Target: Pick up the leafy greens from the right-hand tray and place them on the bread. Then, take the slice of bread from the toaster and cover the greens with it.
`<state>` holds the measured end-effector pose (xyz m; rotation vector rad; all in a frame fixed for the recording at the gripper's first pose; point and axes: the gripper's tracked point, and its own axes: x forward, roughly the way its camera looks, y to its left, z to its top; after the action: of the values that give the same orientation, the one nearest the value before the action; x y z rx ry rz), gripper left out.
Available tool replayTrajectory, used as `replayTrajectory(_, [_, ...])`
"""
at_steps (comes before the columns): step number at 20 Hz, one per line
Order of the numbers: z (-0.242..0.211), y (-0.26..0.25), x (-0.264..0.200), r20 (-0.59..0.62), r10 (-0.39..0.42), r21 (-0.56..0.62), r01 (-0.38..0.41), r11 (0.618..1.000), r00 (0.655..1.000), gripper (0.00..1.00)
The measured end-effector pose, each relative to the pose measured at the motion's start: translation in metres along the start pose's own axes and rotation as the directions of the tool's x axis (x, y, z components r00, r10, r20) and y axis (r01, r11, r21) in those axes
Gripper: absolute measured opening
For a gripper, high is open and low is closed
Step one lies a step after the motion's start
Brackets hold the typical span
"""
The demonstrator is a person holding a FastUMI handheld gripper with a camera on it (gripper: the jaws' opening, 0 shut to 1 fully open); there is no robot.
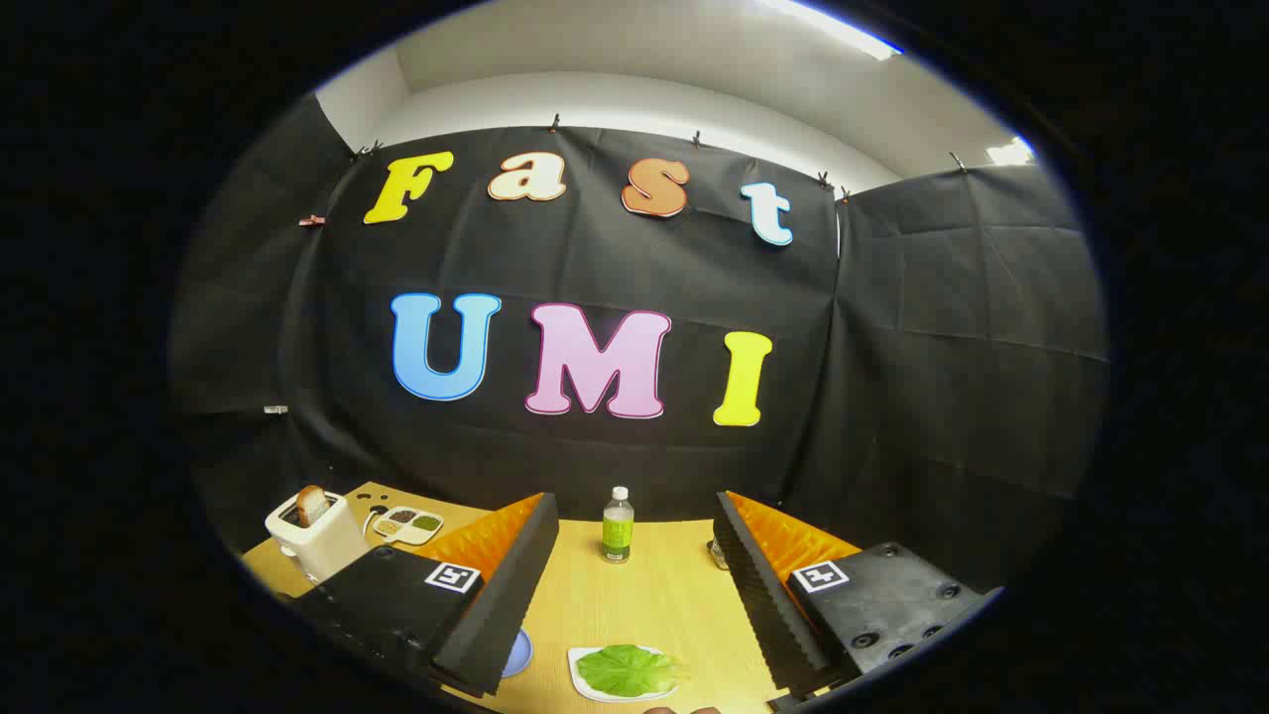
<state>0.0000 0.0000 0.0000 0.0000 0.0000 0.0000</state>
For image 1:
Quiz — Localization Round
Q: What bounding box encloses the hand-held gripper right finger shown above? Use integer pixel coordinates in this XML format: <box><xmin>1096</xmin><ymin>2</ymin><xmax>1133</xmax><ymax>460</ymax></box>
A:
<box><xmin>713</xmin><ymin>490</ymin><xmax>1004</xmax><ymax>703</ymax></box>

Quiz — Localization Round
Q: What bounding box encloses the long ceiling light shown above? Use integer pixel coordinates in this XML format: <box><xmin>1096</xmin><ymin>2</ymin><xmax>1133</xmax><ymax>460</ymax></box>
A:
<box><xmin>763</xmin><ymin>0</ymin><xmax>903</xmax><ymax>60</ymax></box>

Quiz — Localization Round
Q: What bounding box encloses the black backdrop cloth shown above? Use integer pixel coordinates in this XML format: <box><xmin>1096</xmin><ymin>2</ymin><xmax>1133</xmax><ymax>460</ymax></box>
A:
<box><xmin>169</xmin><ymin>94</ymin><xmax>1109</xmax><ymax>596</ymax></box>

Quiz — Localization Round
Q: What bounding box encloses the white toaster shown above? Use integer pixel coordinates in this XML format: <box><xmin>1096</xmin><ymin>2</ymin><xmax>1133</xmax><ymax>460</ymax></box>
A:
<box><xmin>265</xmin><ymin>489</ymin><xmax>370</xmax><ymax>584</ymax></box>

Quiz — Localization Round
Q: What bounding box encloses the white divided condiment tray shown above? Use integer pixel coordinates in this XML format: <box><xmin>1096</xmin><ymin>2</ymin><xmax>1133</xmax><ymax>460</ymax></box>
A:
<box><xmin>372</xmin><ymin>506</ymin><xmax>444</xmax><ymax>546</ymax></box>

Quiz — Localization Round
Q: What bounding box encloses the green label plastic bottle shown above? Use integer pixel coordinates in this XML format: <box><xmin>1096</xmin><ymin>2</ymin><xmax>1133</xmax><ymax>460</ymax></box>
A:
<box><xmin>602</xmin><ymin>486</ymin><xmax>635</xmax><ymax>564</ymax></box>

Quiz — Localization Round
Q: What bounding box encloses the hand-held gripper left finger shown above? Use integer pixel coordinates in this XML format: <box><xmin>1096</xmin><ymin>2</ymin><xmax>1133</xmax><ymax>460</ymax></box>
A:
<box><xmin>288</xmin><ymin>492</ymin><xmax>560</xmax><ymax>698</ymax></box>

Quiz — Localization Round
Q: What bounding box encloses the green lettuce leaf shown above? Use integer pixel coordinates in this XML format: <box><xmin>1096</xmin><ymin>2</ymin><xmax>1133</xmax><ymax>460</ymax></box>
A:
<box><xmin>576</xmin><ymin>645</ymin><xmax>685</xmax><ymax>698</ymax></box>

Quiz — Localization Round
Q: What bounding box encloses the white square plate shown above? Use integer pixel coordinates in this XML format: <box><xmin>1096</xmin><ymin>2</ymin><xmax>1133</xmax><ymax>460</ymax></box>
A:
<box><xmin>568</xmin><ymin>646</ymin><xmax>685</xmax><ymax>704</ymax></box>

